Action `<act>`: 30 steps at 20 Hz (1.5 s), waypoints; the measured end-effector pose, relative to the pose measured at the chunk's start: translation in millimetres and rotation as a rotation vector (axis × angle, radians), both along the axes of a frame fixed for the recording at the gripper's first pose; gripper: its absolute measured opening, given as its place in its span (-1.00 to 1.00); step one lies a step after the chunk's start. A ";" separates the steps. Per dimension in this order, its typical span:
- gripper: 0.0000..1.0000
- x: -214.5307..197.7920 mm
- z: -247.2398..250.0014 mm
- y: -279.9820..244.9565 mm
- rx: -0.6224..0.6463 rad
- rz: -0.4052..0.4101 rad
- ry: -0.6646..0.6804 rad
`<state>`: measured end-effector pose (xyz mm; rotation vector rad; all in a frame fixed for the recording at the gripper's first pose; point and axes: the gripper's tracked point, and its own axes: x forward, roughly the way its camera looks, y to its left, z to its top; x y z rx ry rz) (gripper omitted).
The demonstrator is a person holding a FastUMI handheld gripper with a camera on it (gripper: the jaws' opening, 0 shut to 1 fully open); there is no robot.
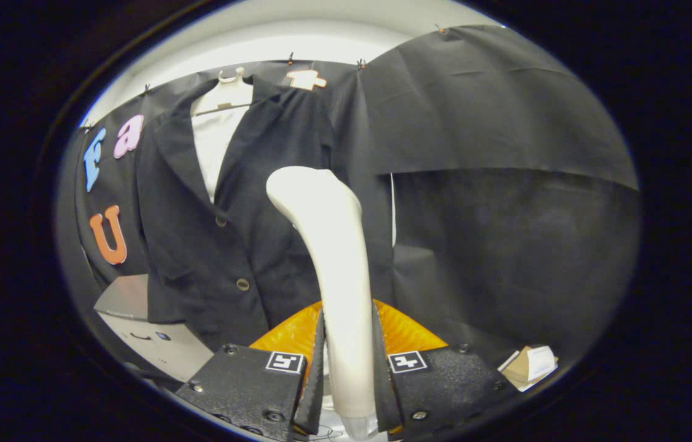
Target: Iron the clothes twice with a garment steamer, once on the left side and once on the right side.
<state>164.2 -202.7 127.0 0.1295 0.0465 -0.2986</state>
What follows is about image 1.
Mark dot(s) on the cream plastic hanger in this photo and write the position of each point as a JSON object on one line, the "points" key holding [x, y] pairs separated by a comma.
{"points": [[229, 95]]}

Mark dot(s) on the black jacket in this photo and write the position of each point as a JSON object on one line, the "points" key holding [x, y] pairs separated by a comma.
{"points": [[260, 245]]}

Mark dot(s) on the black backdrop cloth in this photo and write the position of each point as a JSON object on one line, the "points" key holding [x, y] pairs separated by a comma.
{"points": [[505, 123]]}

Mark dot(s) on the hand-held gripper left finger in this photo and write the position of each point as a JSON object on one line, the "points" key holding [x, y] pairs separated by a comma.
{"points": [[317, 380]]}

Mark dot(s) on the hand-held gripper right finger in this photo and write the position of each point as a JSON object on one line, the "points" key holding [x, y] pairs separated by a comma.
{"points": [[382, 393]]}

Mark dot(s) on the white cloth dress form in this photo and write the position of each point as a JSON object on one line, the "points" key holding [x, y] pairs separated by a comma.
{"points": [[213, 147]]}

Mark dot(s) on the grey cabinet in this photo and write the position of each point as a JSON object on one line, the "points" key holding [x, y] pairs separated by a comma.
{"points": [[167, 350]]}

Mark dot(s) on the white garment steamer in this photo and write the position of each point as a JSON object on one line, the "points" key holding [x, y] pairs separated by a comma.
{"points": [[339, 264]]}

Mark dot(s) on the cardboard box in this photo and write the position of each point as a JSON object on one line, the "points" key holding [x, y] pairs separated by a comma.
{"points": [[530, 365]]}

